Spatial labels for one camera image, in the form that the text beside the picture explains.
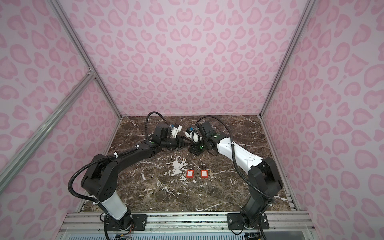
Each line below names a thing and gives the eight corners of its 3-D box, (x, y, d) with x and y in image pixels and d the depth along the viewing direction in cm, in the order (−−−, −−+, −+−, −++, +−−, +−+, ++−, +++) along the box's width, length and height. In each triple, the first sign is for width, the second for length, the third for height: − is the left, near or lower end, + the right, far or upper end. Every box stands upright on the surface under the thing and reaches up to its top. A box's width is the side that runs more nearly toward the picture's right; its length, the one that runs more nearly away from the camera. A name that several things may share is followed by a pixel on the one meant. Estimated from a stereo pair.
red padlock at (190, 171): (186, 178, 90) (186, 176, 88) (186, 165, 95) (186, 163, 94) (194, 178, 90) (194, 176, 88) (194, 165, 95) (194, 163, 94)
